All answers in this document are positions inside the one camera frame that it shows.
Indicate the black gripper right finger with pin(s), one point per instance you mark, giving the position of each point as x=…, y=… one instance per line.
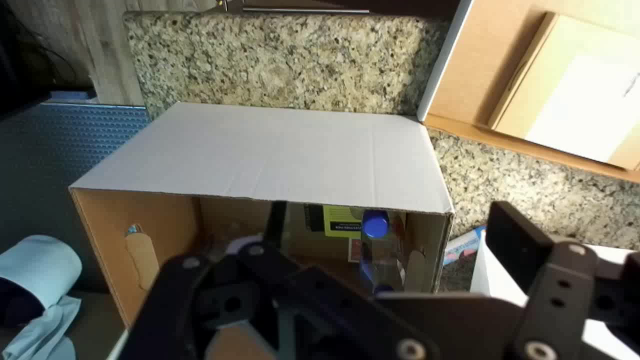
x=520, y=240

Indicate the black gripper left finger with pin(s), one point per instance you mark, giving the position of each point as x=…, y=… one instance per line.
x=181, y=300

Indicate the clear water bottle blue cap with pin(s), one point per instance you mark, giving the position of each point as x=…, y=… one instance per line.
x=375, y=225

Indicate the white cardboard box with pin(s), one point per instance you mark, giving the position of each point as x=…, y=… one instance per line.
x=267, y=152

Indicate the blue white flat package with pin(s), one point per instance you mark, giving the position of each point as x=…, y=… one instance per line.
x=463, y=249

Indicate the light blue cloth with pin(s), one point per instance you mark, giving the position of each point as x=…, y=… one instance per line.
x=40, y=267

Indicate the pale flat board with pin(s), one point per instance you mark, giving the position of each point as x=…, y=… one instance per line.
x=566, y=101

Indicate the brown shallow cardboard tray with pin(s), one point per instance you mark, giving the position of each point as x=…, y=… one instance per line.
x=481, y=67

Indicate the blue perforated platform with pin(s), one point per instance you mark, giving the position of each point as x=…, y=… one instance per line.
x=66, y=147

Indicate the light wood panel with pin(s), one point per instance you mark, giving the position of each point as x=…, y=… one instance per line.
x=100, y=52

